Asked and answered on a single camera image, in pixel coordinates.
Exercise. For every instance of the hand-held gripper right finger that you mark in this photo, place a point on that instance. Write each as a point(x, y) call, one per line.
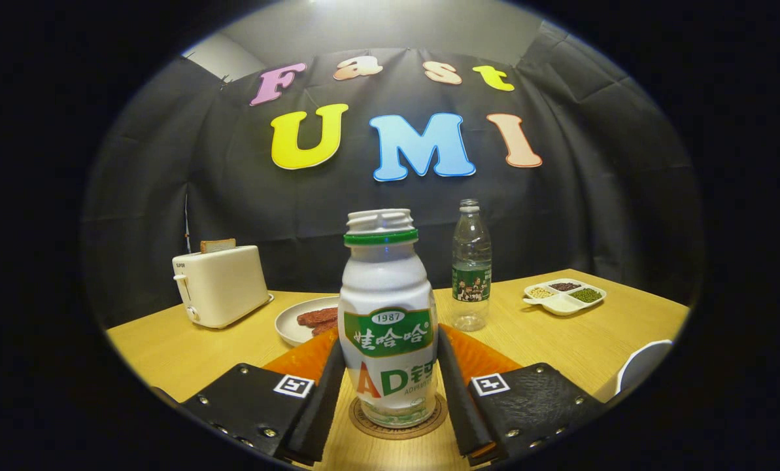
point(458, 405)

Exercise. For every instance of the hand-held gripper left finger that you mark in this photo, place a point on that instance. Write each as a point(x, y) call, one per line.
point(318, 412)

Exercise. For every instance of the round cork coaster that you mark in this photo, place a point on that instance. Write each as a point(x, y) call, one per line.
point(396, 433)

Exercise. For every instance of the white juice bottle green label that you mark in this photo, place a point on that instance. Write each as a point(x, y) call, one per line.
point(386, 288)

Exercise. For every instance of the clear plastic water bottle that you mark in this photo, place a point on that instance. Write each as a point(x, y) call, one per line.
point(471, 261)

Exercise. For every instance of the reddish brown sausage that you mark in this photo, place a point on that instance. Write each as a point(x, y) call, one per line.
point(327, 328)
point(318, 316)

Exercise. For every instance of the white round plate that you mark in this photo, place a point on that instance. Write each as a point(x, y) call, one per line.
point(291, 331)

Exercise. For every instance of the wooden table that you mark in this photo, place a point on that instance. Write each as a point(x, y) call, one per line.
point(559, 347)

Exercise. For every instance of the white divided dish with grains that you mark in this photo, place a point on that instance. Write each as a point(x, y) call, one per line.
point(563, 304)

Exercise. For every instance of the cream toaster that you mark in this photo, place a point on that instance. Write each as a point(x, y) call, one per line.
point(226, 288)

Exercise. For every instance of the bread slice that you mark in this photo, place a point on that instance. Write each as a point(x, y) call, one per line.
point(218, 246)

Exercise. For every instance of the black backdrop cloth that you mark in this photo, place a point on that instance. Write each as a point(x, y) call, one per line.
point(559, 216)

